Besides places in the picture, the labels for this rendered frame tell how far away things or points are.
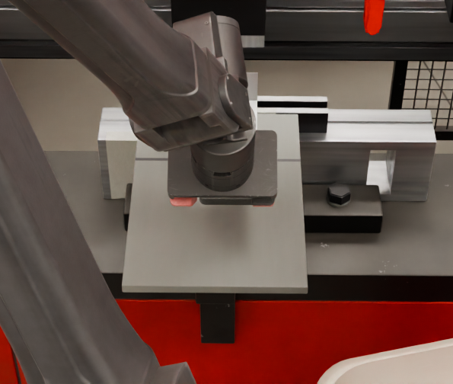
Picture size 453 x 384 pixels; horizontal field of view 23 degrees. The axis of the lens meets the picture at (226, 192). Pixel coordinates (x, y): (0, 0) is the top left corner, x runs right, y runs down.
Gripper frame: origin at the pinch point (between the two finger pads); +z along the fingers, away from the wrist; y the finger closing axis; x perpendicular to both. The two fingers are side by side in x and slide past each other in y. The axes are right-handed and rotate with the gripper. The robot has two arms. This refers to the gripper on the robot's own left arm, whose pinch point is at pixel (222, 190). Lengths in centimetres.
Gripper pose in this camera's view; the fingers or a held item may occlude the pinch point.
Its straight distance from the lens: 111.8
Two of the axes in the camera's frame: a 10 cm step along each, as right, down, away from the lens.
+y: -10.0, -0.1, 0.0
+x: -0.1, 9.6, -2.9
